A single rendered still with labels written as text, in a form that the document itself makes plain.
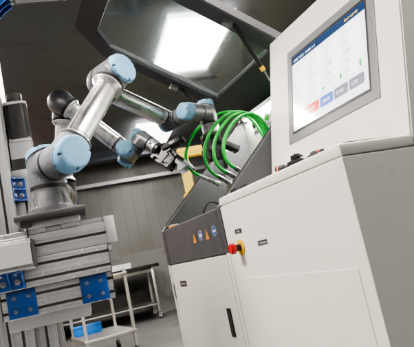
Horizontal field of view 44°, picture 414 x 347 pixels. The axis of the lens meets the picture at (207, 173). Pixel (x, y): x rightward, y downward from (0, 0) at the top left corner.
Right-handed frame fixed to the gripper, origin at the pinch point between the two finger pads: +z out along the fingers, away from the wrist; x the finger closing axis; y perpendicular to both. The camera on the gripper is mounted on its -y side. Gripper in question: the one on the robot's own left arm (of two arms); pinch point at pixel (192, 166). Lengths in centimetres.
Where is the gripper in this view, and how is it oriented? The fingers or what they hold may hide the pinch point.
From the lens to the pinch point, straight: 230.2
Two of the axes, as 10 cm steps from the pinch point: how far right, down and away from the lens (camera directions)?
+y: -5.8, 8.0, -1.1
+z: 7.7, 5.0, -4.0
